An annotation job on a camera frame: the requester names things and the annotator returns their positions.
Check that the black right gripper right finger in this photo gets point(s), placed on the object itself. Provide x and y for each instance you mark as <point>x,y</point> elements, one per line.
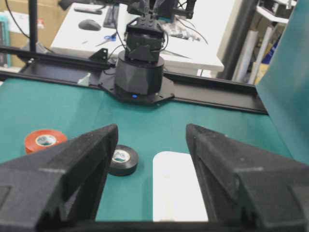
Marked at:
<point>249,185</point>

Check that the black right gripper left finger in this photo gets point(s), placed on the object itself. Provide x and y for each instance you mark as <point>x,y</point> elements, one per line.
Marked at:
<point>58,189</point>

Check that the black tape roll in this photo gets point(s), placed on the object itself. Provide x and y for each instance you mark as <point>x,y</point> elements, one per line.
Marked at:
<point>124,161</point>

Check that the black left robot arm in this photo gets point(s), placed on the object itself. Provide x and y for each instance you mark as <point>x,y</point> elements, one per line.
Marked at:
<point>140,68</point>

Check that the red tape roll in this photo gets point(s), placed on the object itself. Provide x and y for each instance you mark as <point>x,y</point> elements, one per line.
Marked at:
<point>41,139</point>

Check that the white plastic tray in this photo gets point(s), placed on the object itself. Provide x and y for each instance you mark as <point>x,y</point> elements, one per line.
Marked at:
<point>176,193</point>

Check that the green table cloth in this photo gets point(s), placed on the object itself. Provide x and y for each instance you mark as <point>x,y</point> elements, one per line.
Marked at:
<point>26,106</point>

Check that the white background desk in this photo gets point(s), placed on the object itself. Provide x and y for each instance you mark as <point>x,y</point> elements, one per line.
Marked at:
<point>180,54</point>

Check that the black computer mouse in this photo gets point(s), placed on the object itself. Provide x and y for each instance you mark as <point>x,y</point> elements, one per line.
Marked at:
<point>89,24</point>

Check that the black aluminium frame rail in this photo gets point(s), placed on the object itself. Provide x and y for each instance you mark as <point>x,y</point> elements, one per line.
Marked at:
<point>68,70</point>

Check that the blue handled scissors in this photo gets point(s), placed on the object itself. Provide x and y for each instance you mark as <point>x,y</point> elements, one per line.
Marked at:
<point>109,38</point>

